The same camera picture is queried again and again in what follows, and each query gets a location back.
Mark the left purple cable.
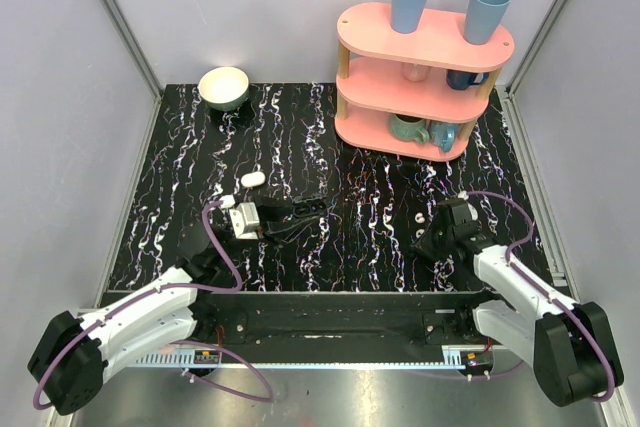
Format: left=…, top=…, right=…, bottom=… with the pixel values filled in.
left=32, top=199, right=276, bottom=411

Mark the black marble mat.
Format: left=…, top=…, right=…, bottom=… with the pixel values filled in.
left=106, top=83, right=551, bottom=292

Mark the light blue butterfly mug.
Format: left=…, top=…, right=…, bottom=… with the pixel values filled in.
left=429, top=121, right=457, bottom=153

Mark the pink mug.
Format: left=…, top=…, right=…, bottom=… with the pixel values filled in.
left=402, top=63, right=430, bottom=82

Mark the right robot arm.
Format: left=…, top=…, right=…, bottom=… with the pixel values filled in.
left=412, top=195, right=624, bottom=407

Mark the pink three-tier shelf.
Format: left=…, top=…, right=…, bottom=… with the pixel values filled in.
left=335, top=2, right=515, bottom=162

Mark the dark blue mug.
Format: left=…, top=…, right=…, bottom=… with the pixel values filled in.
left=446, top=70, right=489, bottom=91

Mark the green white bowl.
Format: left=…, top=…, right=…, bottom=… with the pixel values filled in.
left=197, top=67, right=250, bottom=112

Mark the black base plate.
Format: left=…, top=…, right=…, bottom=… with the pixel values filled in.
left=188, top=290, right=499, bottom=345

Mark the teal glazed mug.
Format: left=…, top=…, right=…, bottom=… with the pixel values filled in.
left=389, top=114, right=430, bottom=144

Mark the right blue tumbler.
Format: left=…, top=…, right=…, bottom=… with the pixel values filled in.
left=463, top=0, right=511, bottom=45

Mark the white earbud charging case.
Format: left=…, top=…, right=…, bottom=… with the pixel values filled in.
left=240, top=171, right=266, bottom=189

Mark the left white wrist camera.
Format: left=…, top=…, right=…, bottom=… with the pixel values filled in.
left=220, top=195, right=260, bottom=240

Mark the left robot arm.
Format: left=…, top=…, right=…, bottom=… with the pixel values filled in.
left=27, top=195, right=326, bottom=416

